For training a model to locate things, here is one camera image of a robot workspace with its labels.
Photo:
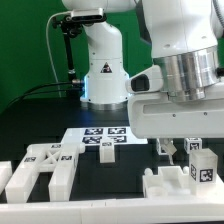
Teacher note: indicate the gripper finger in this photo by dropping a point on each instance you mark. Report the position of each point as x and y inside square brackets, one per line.
[168, 146]

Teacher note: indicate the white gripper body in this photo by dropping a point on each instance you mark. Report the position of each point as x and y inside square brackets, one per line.
[152, 115]

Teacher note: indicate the white chair seat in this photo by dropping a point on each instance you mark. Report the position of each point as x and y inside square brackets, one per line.
[176, 181]

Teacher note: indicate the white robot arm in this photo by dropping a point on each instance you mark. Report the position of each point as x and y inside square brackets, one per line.
[182, 93]

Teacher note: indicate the white tagged cube left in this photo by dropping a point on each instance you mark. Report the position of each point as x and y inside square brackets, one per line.
[159, 149]

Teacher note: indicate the white tagged cube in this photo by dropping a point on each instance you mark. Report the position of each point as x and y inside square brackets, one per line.
[192, 144]
[159, 149]

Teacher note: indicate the white tagged cube right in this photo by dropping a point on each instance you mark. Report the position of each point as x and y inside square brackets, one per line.
[192, 144]

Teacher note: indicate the white tag sheet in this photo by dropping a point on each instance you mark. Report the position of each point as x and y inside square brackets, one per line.
[91, 136]

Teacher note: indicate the white obstacle fence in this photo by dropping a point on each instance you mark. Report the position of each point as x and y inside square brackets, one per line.
[156, 210]

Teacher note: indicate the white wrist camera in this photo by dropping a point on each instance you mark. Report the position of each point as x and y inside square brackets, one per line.
[147, 81]

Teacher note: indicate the white chair back frame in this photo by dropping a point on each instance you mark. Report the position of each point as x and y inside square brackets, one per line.
[59, 159]

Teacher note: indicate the black camera stand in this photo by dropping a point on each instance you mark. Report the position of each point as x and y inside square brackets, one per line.
[69, 30]

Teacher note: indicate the grey camera on stand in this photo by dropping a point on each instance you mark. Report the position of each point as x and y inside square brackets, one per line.
[92, 14]

